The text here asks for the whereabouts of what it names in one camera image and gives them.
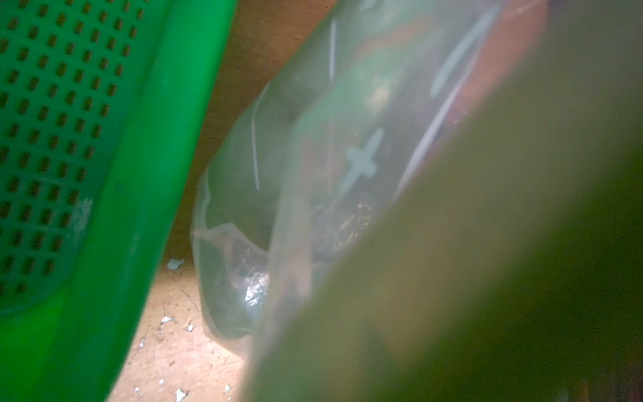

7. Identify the green perforated plastic tray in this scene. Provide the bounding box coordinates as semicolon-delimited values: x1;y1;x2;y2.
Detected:
1;0;235;401

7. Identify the clear zip-top bag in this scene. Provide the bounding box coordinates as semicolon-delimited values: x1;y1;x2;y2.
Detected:
190;0;643;402

